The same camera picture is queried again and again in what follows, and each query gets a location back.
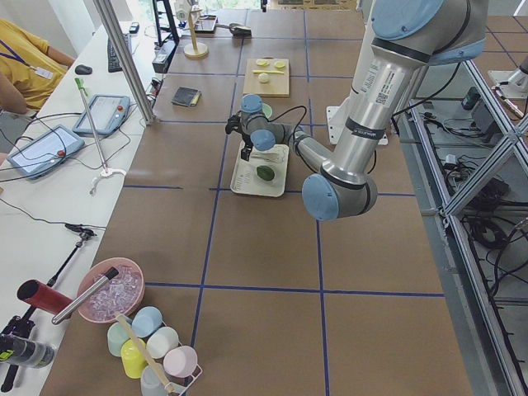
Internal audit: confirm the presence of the wooden mug tree stand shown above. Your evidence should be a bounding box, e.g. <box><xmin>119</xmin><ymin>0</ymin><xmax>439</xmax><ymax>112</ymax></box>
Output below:
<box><xmin>183</xmin><ymin>1</ymin><xmax>209</xmax><ymax>59</ymax></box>

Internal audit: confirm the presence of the cream bear tray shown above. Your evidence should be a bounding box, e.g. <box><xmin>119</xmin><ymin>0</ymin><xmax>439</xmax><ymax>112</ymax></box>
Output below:
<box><xmin>230</xmin><ymin>144</ymin><xmax>289</xmax><ymax>197</ymax></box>

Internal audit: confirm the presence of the person in yellow shirt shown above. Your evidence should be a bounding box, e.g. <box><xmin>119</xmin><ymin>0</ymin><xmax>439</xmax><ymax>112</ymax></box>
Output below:
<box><xmin>1</xmin><ymin>19</ymin><xmax>75</xmax><ymax>115</ymax></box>

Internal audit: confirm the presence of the wooden cutting board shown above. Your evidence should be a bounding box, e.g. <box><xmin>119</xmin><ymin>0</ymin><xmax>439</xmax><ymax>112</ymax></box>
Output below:
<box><xmin>243</xmin><ymin>58</ymin><xmax>290</xmax><ymax>97</ymax></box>

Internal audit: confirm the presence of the green ceramic bowl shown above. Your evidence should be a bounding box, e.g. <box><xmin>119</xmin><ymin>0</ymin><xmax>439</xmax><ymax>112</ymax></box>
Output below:
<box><xmin>262</xmin><ymin>103</ymin><xmax>273</xmax><ymax>119</ymax></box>

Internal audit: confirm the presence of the black tray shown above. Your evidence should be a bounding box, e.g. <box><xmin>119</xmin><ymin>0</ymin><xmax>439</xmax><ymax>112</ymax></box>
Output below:
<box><xmin>194</xmin><ymin>15</ymin><xmax>218</xmax><ymax>34</ymax></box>

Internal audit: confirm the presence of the yellow plastic knife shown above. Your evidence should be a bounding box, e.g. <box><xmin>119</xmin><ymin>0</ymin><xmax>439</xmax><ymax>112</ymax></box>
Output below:
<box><xmin>252</xmin><ymin>69</ymin><xmax>285</xmax><ymax>75</ymax></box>

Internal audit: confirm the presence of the pink bowl of ice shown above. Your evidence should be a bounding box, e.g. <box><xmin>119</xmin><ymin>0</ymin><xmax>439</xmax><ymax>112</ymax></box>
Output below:
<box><xmin>78</xmin><ymin>257</ymin><xmax>145</xmax><ymax>323</ymax></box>

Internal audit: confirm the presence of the steel tube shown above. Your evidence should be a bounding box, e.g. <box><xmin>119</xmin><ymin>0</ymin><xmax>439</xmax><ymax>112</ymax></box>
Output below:
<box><xmin>51</xmin><ymin>266</ymin><xmax>119</xmax><ymax>325</ymax></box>

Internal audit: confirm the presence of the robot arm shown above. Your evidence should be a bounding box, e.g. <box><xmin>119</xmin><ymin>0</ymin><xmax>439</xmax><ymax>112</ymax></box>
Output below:
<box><xmin>225</xmin><ymin>1</ymin><xmax>488</xmax><ymax>220</ymax></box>

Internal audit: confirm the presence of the cup rack with cups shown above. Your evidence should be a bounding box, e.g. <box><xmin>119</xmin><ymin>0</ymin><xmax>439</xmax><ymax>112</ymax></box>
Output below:
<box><xmin>114</xmin><ymin>306</ymin><xmax>204</xmax><ymax>395</ymax></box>

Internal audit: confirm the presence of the black keyboard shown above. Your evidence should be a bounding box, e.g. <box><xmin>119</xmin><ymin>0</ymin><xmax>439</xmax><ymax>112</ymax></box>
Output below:
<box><xmin>106</xmin><ymin>33</ymin><xmax>132</xmax><ymax>73</ymax></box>

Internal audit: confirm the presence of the aluminium frame post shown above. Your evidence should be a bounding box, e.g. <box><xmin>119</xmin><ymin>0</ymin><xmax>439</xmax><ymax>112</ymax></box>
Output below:
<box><xmin>93</xmin><ymin>0</ymin><xmax>155</xmax><ymax>125</ymax></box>

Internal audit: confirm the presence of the grey yellow folded cloth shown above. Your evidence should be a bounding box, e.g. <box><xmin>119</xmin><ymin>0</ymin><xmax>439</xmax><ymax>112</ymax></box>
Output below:
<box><xmin>171</xmin><ymin>87</ymin><xmax>201</xmax><ymax>107</ymax></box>

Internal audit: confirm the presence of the green avocado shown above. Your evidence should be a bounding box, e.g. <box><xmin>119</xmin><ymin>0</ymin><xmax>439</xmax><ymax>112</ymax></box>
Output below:
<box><xmin>256</xmin><ymin>165</ymin><xmax>276</xmax><ymax>182</ymax></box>

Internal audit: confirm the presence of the far teach pendant tablet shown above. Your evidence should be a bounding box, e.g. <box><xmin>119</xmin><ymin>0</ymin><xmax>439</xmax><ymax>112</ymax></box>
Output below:
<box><xmin>88</xmin><ymin>94</ymin><xmax>131</xmax><ymax>136</ymax></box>

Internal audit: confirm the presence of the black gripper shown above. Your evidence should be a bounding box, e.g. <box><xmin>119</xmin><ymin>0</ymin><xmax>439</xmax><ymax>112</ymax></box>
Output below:
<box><xmin>224</xmin><ymin>114</ymin><xmax>253</xmax><ymax>161</ymax></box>

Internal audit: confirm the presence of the reacher grabber stick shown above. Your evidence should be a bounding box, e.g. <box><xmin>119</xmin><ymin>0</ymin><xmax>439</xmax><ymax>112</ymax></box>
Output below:
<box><xmin>74</xmin><ymin>78</ymin><xmax>127</xmax><ymax>196</ymax></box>

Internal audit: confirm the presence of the near teach pendant tablet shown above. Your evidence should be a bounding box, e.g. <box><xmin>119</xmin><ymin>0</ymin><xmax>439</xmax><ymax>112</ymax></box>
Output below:
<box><xmin>7</xmin><ymin>125</ymin><xmax>85</xmax><ymax>179</ymax></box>

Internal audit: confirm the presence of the computer mouse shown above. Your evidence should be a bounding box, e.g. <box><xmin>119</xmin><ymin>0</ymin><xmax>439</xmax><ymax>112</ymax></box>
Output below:
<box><xmin>74</xmin><ymin>64</ymin><xmax>92</xmax><ymax>75</ymax></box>

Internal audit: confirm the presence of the teach pendant tablet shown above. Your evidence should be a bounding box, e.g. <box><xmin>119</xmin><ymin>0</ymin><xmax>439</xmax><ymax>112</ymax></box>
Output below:
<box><xmin>7</xmin><ymin>125</ymin><xmax>85</xmax><ymax>179</ymax></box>
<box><xmin>88</xmin><ymin>94</ymin><xmax>131</xmax><ymax>136</ymax></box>

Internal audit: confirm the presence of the silver metal scoop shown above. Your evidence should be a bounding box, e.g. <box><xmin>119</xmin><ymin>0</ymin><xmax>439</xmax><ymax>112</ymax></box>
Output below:
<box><xmin>215</xmin><ymin>22</ymin><xmax>252</xmax><ymax>38</ymax></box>

